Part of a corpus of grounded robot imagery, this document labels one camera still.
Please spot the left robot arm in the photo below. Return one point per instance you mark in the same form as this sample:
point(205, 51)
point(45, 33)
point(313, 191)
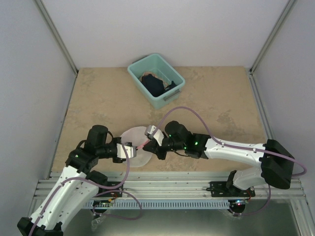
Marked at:
point(77, 183)

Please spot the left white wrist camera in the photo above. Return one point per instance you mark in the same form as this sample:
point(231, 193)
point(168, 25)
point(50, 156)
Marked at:
point(125, 151)

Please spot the teal plastic bin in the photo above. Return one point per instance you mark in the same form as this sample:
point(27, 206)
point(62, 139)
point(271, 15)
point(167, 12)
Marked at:
point(157, 64)

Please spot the left frame post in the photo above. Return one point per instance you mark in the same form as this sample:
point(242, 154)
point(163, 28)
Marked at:
point(54, 31)

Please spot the right circuit board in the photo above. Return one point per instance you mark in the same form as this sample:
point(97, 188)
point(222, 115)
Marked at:
point(240, 202)

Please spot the frame post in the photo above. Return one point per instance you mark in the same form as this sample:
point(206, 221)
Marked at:
point(274, 32)
point(54, 31)

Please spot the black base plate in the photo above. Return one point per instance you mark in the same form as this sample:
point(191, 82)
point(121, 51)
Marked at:
point(110, 189)
point(223, 189)

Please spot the beige garment in bin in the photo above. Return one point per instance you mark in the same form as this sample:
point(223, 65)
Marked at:
point(146, 73)

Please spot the aluminium rail frame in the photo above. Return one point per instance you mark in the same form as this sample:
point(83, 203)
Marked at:
point(192, 186)

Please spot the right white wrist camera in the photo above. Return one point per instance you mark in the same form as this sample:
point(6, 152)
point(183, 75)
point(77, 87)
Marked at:
point(153, 133)

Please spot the dark clothes in bin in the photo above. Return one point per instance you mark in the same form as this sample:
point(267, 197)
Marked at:
point(155, 86)

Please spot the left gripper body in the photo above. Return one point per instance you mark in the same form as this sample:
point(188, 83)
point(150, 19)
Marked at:
point(103, 152)

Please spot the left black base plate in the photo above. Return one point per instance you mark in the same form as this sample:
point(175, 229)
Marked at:
point(110, 189)

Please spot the right frame post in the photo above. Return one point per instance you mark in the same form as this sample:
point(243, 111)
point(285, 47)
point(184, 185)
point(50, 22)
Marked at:
point(274, 32)

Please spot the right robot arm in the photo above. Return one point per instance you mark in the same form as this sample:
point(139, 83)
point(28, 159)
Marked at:
point(270, 163)

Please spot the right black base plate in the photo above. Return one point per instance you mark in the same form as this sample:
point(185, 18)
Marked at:
point(223, 189)

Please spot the white mesh laundry bag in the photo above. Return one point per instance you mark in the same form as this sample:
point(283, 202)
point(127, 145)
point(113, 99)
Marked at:
point(136, 136)

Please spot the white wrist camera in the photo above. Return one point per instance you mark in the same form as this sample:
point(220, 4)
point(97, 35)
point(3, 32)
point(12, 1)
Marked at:
point(153, 133)
point(125, 151)

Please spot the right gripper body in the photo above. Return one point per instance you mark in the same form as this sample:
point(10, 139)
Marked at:
point(177, 146)

